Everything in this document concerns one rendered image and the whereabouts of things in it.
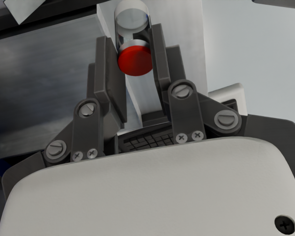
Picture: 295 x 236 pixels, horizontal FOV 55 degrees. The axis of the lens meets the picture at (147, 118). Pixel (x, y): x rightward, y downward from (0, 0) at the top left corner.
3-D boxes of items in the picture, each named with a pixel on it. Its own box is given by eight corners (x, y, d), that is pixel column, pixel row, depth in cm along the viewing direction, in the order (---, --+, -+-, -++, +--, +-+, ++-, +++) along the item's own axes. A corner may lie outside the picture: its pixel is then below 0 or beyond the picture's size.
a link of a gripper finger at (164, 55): (171, 168, 13) (158, 66, 17) (241, 157, 13) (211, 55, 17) (159, 133, 11) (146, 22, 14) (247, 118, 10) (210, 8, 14)
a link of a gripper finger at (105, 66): (67, 185, 14) (76, 83, 18) (129, 175, 13) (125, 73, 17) (32, 156, 11) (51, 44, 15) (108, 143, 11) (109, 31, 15)
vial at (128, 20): (119, 31, 19) (122, 77, 17) (109, 2, 17) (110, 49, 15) (151, 23, 19) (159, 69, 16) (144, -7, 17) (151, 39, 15)
